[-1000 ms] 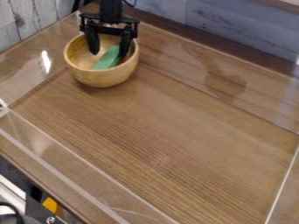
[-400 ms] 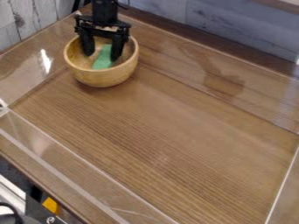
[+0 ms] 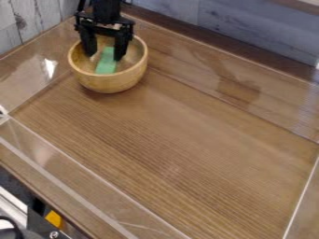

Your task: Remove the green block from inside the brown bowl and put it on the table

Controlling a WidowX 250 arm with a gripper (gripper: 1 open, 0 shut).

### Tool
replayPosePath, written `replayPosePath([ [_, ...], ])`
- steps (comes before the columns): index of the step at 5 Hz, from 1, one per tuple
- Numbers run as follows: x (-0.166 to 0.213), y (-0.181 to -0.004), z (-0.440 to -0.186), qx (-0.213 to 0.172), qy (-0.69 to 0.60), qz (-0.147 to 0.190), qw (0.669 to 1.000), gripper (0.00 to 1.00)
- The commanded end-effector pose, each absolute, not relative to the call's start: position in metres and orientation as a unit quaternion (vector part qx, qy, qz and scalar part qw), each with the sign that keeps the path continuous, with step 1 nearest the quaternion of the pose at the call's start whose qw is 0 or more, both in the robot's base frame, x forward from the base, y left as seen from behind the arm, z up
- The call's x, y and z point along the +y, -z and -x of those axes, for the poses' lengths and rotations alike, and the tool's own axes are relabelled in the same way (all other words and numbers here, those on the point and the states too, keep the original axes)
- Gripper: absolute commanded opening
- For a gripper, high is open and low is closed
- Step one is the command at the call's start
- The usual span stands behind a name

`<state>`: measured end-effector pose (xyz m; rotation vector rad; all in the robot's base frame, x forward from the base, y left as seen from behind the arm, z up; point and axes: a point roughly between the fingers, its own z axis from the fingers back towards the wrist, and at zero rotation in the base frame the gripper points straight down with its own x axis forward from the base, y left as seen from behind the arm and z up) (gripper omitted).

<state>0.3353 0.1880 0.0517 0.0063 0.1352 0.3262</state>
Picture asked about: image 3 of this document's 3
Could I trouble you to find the brown wooden bowl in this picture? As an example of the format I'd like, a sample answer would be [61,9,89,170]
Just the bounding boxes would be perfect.
[67,35,149,93]

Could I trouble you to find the yellow label block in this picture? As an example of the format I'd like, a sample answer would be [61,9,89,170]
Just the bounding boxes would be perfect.
[46,210,65,230]

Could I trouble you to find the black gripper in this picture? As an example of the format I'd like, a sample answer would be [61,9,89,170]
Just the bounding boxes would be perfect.
[75,0,135,61]

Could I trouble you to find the black device with screw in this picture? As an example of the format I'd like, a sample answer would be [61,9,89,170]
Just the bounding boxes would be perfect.
[27,208,89,239]

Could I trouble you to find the black cable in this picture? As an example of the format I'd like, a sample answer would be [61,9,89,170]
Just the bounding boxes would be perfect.
[0,216,26,239]

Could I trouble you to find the green rectangular block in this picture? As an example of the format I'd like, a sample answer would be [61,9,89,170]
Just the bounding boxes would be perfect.
[95,47,118,75]

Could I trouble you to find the clear acrylic tray wall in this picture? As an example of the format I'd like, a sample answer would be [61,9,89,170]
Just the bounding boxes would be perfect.
[0,117,191,239]

